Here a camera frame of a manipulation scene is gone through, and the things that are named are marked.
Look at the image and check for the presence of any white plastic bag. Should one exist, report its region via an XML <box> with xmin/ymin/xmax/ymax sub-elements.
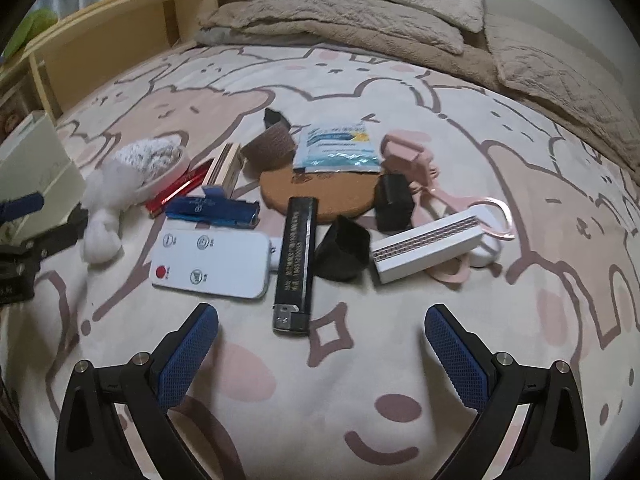
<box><xmin>80</xmin><ymin>138</ymin><xmax>190</xmax><ymax>266</ymax></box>

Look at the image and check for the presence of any white remote control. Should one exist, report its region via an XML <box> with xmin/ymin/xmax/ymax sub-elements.
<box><xmin>150</xmin><ymin>229</ymin><xmax>271</xmax><ymax>300</ymax></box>

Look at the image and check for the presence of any black lighter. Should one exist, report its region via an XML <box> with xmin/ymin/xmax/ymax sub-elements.
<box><xmin>272</xmin><ymin>197</ymin><xmax>319</xmax><ymax>336</ymax></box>

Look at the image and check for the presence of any white shoe box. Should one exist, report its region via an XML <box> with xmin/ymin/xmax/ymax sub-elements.
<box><xmin>1</xmin><ymin>110</ymin><xmax>86</xmax><ymax>243</ymax></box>

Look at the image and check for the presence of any red metallic lighter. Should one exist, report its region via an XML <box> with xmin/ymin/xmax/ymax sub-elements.
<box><xmin>144</xmin><ymin>159</ymin><xmax>213</xmax><ymax>218</ymax></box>

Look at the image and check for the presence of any green plush toy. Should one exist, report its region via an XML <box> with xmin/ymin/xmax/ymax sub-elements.
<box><xmin>2</xmin><ymin>8</ymin><xmax>58</xmax><ymax>61</ymax></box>

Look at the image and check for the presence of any blue metallic box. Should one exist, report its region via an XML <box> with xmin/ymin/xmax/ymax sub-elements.
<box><xmin>165</xmin><ymin>194</ymin><xmax>260</xmax><ymax>229</ymax></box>

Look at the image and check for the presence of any wooden shelf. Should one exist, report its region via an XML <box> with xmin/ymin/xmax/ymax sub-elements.
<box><xmin>1</xmin><ymin>0</ymin><xmax>243</xmax><ymax>119</ymax></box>

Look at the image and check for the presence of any beige striped small box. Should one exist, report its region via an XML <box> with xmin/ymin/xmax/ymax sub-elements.
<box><xmin>202</xmin><ymin>143</ymin><xmax>243</xmax><ymax>198</ymax></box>

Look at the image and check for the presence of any white round case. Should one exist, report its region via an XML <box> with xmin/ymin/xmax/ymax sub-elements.
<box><xmin>469</xmin><ymin>205</ymin><xmax>502</xmax><ymax>269</ymax></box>

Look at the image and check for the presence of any white striped box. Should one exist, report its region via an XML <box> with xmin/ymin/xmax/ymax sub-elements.
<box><xmin>370</xmin><ymin>212</ymin><xmax>484</xmax><ymax>285</ymax></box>

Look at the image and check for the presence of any brown tape roll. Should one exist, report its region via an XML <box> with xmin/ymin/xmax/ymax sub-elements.
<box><xmin>241</xmin><ymin>124</ymin><xmax>296</xmax><ymax>172</ymax></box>

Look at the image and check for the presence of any black plastic cap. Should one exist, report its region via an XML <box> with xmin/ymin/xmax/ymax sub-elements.
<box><xmin>312</xmin><ymin>216</ymin><xmax>371</xmax><ymax>282</ymax></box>

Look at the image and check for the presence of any black square cup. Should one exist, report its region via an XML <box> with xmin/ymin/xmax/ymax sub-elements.
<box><xmin>373</xmin><ymin>174</ymin><xmax>414</xmax><ymax>233</ymax></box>

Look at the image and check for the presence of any cartoon animal bed sheet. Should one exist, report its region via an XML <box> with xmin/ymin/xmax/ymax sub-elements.
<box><xmin>0</xmin><ymin>41</ymin><xmax>640</xmax><ymax>480</ymax></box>

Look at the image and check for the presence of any round cork coaster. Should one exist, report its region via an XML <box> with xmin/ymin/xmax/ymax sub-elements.
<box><xmin>259</xmin><ymin>165</ymin><xmax>380</xmax><ymax>224</ymax></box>

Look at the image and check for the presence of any pink clip holder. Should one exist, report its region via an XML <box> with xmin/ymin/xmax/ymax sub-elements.
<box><xmin>381</xmin><ymin>132</ymin><xmax>515</xmax><ymax>278</ymax></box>

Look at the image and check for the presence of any blue white sachet packet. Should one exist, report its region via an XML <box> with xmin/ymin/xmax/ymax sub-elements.
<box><xmin>293</xmin><ymin>122</ymin><xmax>381</xmax><ymax>174</ymax></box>

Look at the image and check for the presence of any beige right pillow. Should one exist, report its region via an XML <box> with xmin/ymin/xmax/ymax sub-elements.
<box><xmin>484</xmin><ymin>14</ymin><xmax>639</xmax><ymax>170</ymax></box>

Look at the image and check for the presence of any beige folded blanket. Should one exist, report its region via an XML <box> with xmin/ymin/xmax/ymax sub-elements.
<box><xmin>195</xmin><ymin>0</ymin><xmax>639</xmax><ymax>178</ymax></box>

